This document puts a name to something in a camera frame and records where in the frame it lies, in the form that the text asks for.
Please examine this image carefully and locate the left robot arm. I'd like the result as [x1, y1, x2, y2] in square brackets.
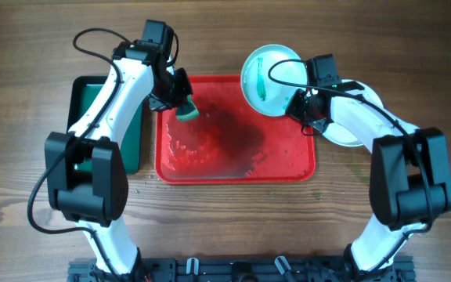
[27, 20, 199, 281]

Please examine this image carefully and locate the white plate top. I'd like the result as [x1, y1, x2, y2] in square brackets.
[240, 44, 308, 117]

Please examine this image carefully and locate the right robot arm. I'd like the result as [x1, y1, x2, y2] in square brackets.
[286, 54, 451, 275]

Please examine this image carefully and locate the red plastic tray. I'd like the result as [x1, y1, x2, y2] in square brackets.
[154, 74, 316, 185]

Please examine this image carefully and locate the dark green tray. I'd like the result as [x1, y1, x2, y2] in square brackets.
[67, 76, 143, 175]

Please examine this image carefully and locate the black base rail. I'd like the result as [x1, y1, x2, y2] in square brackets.
[67, 256, 417, 282]

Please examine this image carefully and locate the green sponge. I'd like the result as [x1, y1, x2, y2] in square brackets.
[175, 96, 200, 121]

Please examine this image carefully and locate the white plate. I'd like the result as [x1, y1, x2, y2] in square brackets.
[240, 44, 308, 117]
[323, 81, 384, 147]

